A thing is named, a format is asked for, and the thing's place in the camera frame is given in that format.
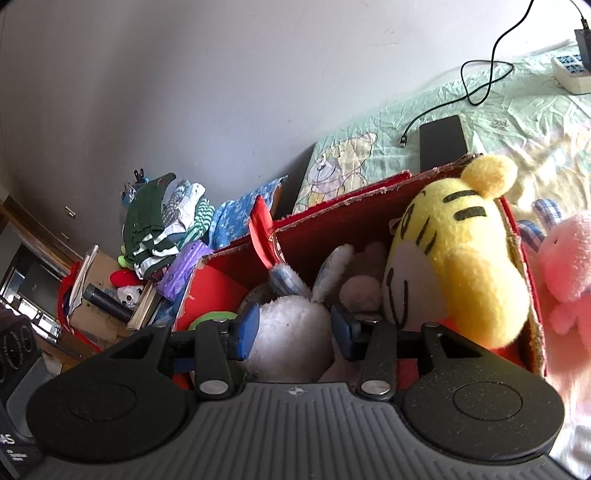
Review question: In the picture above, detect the green white striped cloth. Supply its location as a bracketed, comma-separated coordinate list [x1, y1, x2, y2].
[178, 196, 215, 243]

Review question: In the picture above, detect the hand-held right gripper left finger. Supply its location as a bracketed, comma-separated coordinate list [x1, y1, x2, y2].
[108, 305, 262, 400]

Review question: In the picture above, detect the black phone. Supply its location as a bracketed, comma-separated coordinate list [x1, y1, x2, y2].
[419, 115, 470, 174]

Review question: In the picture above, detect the white plush rabbit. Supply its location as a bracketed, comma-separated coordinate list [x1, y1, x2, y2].
[238, 244, 356, 384]

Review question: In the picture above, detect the brown cardboard box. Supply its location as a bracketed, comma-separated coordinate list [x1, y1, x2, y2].
[65, 244, 160, 333]

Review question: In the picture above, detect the black power adapter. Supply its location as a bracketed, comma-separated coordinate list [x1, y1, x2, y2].
[574, 28, 591, 72]

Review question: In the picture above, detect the dark cabinet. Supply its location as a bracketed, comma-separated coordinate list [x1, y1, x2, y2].
[0, 194, 86, 333]

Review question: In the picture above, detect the purple wood print item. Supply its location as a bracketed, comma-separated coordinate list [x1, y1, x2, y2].
[156, 240, 214, 303]

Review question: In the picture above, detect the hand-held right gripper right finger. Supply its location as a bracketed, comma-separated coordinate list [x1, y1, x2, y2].
[330, 303, 485, 401]

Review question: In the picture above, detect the beige plush toy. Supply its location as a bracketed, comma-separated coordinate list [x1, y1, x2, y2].
[339, 240, 391, 319]

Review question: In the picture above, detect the blue star print cloth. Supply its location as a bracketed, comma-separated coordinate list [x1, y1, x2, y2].
[209, 175, 288, 252]

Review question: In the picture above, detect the white blue patterned cloth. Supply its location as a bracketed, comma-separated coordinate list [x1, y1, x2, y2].
[161, 180, 206, 232]

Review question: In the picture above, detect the red cardboard box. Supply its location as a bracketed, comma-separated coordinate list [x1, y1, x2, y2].
[173, 154, 548, 393]

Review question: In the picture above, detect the small white plush toy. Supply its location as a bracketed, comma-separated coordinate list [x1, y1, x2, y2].
[115, 284, 145, 309]

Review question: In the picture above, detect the green round item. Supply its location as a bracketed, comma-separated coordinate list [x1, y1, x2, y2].
[188, 311, 238, 330]

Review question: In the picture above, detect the yellow tiger plush toy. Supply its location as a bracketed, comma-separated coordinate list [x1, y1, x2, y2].
[382, 154, 532, 352]

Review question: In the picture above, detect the black cylinder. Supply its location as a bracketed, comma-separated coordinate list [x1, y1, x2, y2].
[83, 284, 134, 324]

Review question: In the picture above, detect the pink plush rabbit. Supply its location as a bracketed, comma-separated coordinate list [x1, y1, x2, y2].
[517, 198, 591, 337]

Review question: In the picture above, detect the white power strip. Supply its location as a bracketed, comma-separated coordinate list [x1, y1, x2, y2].
[551, 51, 591, 95]

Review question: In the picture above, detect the dark green striped garment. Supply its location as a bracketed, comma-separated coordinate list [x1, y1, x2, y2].
[121, 173, 182, 280]

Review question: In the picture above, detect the black charging cable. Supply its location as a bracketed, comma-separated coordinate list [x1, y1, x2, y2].
[399, 0, 591, 148]

